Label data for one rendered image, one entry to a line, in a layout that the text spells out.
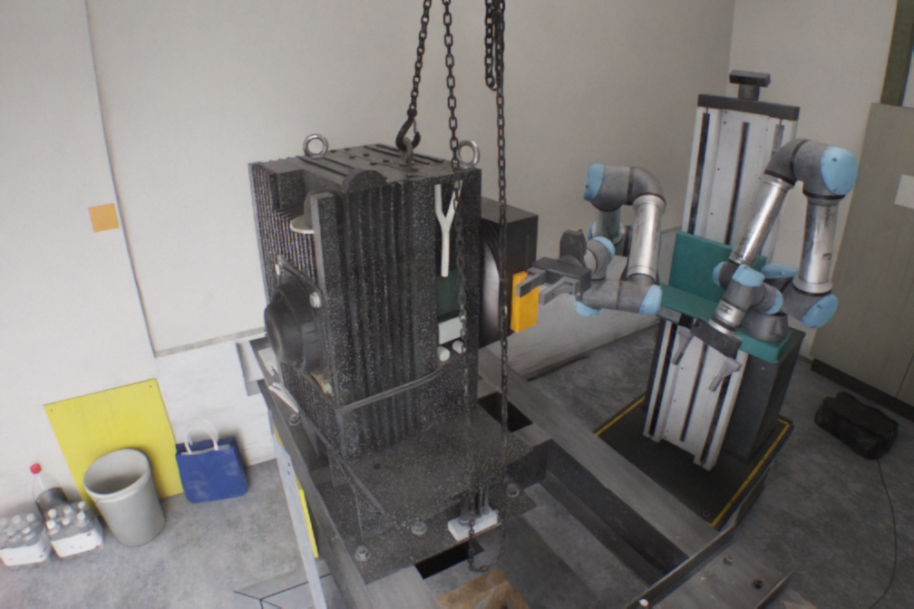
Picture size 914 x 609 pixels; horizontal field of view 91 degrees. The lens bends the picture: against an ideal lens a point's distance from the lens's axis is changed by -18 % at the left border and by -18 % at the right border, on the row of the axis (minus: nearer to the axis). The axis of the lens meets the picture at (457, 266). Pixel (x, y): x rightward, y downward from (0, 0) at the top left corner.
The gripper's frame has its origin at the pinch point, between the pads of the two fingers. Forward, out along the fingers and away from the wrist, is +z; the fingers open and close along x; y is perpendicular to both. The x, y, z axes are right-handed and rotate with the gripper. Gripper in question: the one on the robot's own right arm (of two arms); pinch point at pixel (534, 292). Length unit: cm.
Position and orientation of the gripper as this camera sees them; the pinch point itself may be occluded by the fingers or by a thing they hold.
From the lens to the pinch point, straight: 115.3
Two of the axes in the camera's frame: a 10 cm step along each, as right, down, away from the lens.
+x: -7.4, -2.3, 6.3
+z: -6.7, 3.2, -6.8
